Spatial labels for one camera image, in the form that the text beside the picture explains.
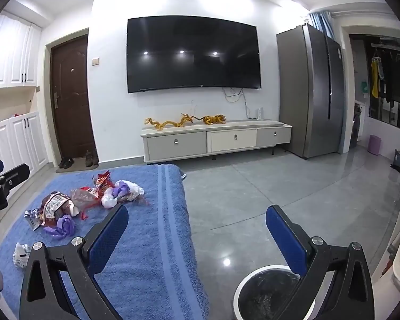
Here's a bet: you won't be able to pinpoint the white tissue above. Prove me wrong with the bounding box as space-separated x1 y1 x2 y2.
13 243 31 269

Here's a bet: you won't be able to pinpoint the red white snack bag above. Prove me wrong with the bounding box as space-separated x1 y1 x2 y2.
93 170 114 199

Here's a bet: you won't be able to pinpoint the clear plastic wrapper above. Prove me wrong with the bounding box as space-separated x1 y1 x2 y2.
70 187 100 220

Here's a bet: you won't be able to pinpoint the white rimmed trash bin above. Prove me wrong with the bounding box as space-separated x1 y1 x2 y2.
232 265 301 319

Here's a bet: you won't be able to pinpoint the purple small trash can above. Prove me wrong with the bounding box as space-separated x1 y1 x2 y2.
367 134 382 155

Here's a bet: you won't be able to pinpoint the white lower cabinets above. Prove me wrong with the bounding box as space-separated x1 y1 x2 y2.
0 111 48 177

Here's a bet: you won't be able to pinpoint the black shoes pair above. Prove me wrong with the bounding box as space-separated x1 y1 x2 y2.
58 158 74 169

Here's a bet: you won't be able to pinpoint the blue fluffy rug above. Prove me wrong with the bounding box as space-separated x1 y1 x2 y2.
0 165 209 319

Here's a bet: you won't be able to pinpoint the brown shoes pair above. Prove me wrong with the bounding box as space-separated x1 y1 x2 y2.
85 150 99 168

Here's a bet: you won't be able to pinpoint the white purple plastic bag bundle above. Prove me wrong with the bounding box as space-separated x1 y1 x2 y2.
101 180 145 209

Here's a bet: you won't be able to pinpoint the brown entrance door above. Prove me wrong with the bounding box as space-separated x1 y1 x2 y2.
50 35 97 163

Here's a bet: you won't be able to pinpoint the grey small bin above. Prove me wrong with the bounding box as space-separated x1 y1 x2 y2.
392 149 400 168

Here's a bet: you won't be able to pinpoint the white router box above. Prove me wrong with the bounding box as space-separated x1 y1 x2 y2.
257 107 264 120

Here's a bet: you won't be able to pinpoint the white grey TV cabinet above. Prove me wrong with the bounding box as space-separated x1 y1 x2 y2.
141 120 292 164

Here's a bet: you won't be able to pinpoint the golden tiger figurine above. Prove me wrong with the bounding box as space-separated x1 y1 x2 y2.
191 114 226 125

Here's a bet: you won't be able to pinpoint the golden dragon figurine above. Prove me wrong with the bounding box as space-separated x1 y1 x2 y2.
144 113 194 131

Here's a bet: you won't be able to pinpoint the yellow hanging clothes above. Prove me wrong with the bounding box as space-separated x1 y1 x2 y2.
371 57 380 99

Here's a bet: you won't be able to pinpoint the grey double door refrigerator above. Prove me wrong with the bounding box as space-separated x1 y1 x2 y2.
277 24 345 159

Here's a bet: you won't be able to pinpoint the blue window curtain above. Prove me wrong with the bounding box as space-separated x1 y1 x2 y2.
309 10 335 40

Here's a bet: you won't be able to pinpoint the white upper wall cabinets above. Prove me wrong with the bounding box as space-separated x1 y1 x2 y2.
0 12 42 88

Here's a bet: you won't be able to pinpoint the beige light switch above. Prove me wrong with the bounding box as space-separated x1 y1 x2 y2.
91 58 99 66

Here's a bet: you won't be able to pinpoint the white TV cables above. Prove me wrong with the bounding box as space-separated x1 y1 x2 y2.
222 87 259 121

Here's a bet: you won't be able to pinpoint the black wall television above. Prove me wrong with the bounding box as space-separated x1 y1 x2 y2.
126 15 262 93

